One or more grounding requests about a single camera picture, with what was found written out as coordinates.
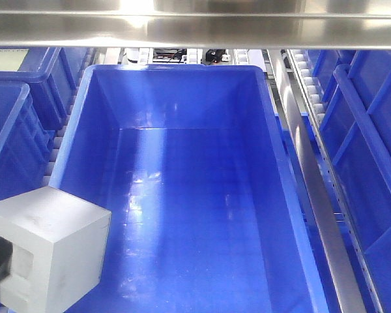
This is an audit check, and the gray hollow cube base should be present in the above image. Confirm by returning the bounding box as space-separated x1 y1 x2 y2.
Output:
0 186 111 312

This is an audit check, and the blue bin left neighbour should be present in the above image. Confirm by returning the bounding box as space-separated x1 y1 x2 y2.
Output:
0 82 53 200

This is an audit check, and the blue bin neighbour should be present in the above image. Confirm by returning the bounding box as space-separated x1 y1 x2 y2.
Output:
0 82 53 200
320 50 391 312

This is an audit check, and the large blue target bin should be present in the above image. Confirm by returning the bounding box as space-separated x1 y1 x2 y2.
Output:
50 65 328 312

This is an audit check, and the blue bin right neighbour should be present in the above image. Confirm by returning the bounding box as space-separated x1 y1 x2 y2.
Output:
320 50 391 312

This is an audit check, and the steel shelf beam overhead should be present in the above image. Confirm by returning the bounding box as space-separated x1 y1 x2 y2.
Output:
0 1 391 49

